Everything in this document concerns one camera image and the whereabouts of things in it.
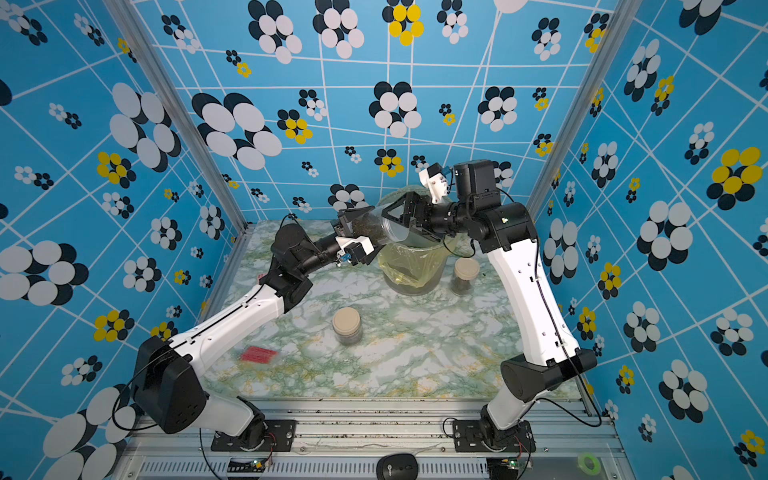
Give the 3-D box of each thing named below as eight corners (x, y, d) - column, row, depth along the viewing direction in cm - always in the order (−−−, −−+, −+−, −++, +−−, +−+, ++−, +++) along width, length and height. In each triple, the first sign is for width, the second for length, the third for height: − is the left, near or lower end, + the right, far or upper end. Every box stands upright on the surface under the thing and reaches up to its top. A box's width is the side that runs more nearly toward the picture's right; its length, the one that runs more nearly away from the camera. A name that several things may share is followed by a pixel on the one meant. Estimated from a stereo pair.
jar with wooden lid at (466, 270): (452, 296, 102) (458, 274, 92) (449, 279, 106) (455, 257, 96) (472, 296, 102) (481, 274, 92) (469, 279, 106) (477, 257, 96)
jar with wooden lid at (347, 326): (337, 345, 91) (331, 329, 82) (339, 325, 95) (334, 307, 86) (361, 345, 91) (357, 329, 82) (362, 324, 95) (359, 307, 86)
